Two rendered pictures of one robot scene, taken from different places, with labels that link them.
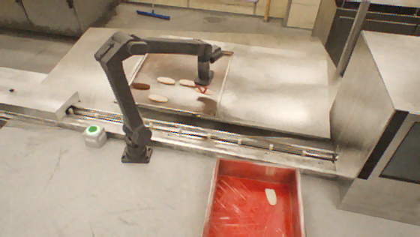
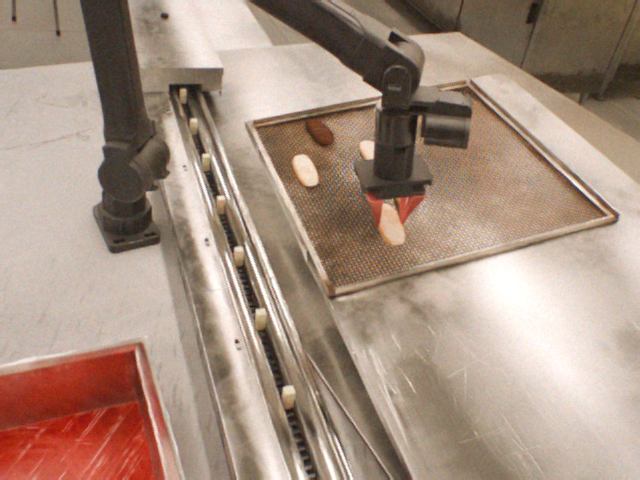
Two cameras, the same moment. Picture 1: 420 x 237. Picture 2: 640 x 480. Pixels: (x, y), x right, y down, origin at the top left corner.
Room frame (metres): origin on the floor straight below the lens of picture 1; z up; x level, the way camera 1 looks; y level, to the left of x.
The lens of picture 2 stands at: (0.60, -0.55, 1.51)
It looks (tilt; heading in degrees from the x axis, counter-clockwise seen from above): 37 degrees down; 54
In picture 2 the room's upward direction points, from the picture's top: 10 degrees clockwise
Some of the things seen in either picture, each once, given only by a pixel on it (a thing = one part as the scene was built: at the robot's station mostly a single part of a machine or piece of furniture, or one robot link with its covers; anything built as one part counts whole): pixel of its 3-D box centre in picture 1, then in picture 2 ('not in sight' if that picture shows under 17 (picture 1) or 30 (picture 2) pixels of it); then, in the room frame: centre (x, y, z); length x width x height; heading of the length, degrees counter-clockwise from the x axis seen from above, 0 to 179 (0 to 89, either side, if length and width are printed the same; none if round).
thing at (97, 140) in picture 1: (96, 138); not in sight; (0.90, 0.51, 0.84); 0.08 x 0.08 x 0.11; 78
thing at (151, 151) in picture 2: (136, 133); (136, 170); (0.84, 0.30, 0.94); 0.09 x 0.05 x 0.10; 137
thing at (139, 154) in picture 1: (136, 149); (125, 208); (0.83, 0.31, 0.86); 0.12 x 0.09 x 0.08; 89
